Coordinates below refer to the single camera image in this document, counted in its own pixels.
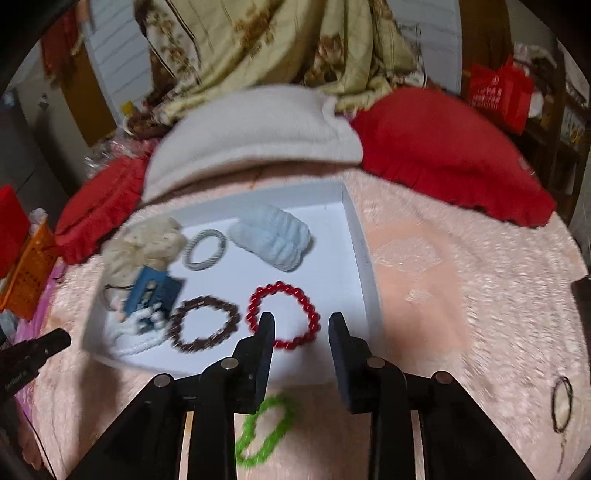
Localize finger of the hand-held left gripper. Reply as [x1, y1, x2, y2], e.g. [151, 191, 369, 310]
[0, 328, 72, 402]

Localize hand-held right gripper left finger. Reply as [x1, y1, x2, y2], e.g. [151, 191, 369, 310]
[65, 311, 276, 480]

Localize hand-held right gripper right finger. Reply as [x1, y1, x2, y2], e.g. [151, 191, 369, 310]
[328, 311, 539, 480]

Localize red bead bracelet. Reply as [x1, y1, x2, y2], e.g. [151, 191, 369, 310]
[246, 281, 321, 352]

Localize green bead bracelet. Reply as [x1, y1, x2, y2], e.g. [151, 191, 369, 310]
[235, 396, 296, 467]

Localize flower hair tie brown cord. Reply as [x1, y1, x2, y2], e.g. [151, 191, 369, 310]
[102, 284, 134, 324]

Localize white bead bracelet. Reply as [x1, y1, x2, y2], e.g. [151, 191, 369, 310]
[111, 309, 169, 356]

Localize brown bead bracelet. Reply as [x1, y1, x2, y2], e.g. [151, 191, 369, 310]
[168, 295, 242, 354]

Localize white cardboard box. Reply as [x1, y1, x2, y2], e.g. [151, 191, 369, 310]
[82, 181, 386, 386]

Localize light blue fluffy scrunchie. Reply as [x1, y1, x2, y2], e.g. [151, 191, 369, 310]
[229, 205, 315, 273]

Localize grey hair tie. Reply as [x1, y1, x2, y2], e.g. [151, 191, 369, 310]
[183, 229, 228, 271]

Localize beige fluffy scrunchie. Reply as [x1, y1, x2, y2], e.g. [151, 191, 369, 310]
[102, 216, 188, 289]

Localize purple floral bed sheet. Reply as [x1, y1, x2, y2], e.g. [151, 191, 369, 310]
[28, 272, 70, 337]

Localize orange plastic basket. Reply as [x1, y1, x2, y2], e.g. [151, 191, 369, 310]
[0, 217, 61, 321]

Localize pink quilted bedspread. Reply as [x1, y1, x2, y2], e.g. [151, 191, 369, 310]
[18, 161, 591, 480]

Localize red flat board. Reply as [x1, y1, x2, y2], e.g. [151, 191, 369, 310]
[0, 185, 31, 278]

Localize red ruffled pillow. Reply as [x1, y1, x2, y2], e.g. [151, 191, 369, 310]
[349, 87, 557, 227]
[54, 157, 151, 265]

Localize clear plastic bag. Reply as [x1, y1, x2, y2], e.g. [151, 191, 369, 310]
[83, 134, 158, 171]

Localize cream fleece pillow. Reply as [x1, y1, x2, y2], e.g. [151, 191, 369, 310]
[141, 84, 365, 204]

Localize brown wooden door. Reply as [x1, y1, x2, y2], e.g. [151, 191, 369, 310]
[60, 51, 116, 148]

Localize white slatted panel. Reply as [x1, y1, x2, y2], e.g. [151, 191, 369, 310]
[85, 0, 155, 137]

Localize red shopping bag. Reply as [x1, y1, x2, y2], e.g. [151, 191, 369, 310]
[466, 55, 534, 134]

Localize red hanging cloth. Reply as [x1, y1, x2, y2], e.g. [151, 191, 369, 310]
[41, 9, 86, 75]

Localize wooden shelf unit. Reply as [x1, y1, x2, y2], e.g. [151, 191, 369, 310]
[512, 41, 591, 222]

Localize floral beige quilt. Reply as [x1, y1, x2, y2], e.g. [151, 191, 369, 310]
[134, 0, 462, 127]

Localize black hair tie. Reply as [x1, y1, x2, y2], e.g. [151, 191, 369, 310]
[551, 376, 574, 472]

